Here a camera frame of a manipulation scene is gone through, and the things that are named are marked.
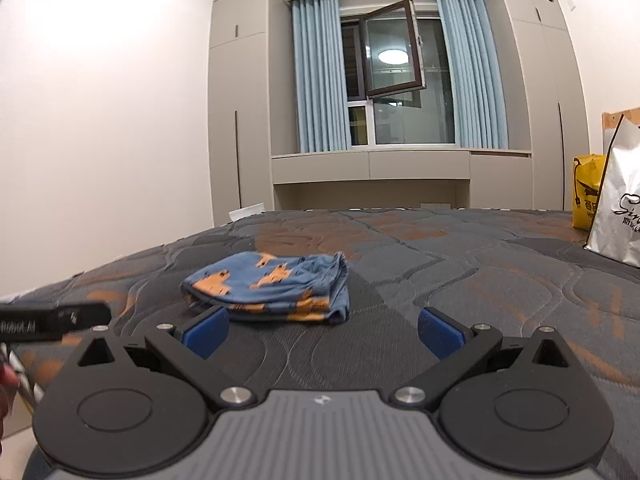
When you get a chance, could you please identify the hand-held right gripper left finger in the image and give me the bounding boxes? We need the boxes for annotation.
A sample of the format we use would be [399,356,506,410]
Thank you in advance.
[67,305,254,411]

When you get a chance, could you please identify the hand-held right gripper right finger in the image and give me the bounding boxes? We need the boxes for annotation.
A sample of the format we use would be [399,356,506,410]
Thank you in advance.
[392,306,581,410]

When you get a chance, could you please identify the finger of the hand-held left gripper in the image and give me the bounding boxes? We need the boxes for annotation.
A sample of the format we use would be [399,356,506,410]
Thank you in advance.
[39,301,112,342]

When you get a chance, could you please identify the blue orange printed pants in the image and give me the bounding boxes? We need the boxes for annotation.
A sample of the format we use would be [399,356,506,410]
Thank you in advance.
[180,252,351,326]

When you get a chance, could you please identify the person's left hand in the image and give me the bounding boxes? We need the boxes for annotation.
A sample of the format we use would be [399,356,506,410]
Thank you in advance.
[0,365,19,441]

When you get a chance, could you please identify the grey orange quilted mattress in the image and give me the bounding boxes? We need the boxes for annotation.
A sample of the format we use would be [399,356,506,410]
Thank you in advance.
[0,207,640,480]

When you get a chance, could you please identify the white box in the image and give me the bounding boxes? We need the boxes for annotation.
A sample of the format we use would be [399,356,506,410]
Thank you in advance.
[229,202,266,222]

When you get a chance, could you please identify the grey window bench cabinet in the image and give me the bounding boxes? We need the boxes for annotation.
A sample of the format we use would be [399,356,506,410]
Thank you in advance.
[270,149,533,211]

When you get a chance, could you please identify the yellow shopping bag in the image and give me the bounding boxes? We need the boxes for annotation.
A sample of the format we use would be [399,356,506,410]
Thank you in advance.
[571,154,608,232]

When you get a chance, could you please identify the dark framed window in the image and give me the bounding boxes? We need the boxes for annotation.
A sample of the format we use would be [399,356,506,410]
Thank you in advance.
[339,0,457,147]

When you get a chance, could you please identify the white shopping bag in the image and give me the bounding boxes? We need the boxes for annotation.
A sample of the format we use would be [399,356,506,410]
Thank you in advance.
[584,114,640,267]

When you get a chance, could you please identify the grey wardrobe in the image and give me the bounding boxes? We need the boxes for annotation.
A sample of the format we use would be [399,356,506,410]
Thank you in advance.
[207,0,301,228]
[487,0,608,212]

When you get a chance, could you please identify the light blue curtain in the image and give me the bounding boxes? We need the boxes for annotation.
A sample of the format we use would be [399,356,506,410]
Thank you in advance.
[433,0,510,150]
[291,0,353,153]

